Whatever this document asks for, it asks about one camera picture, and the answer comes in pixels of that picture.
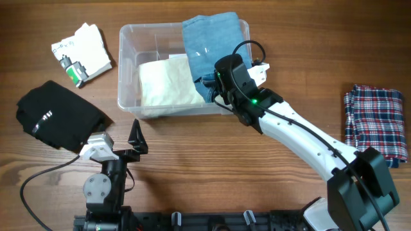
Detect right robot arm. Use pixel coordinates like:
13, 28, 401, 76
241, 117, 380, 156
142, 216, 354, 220
214, 54, 399, 230

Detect white pixel-print folded shirt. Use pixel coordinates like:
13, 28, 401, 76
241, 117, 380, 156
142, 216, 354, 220
51, 23, 112, 88

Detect black folded garment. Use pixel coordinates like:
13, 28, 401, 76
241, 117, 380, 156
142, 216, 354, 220
16, 80, 106, 153

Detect black cable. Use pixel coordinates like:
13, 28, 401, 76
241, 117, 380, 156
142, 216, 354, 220
19, 154, 81, 231
229, 40, 391, 231

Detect right black cable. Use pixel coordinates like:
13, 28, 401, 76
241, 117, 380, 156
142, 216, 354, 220
229, 40, 391, 231

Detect blue jeans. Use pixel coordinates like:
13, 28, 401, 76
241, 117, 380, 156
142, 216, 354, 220
182, 12, 252, 103

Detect left black cable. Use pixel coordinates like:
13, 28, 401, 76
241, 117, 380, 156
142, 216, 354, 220
19, 154, 81, 231

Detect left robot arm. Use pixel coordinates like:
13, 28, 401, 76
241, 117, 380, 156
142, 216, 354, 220
73, 119, 148, 231

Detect plaid shirt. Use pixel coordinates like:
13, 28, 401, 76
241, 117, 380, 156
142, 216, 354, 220
344, 85, 408, 168

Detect cream cloth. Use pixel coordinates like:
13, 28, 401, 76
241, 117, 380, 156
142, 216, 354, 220
137, 59, 205, 117

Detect clear plastic storage container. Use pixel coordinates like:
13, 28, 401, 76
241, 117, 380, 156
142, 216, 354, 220
118, 12, 252, 118

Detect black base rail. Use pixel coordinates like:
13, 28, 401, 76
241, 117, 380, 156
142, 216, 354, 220
73, 210, 311, 231

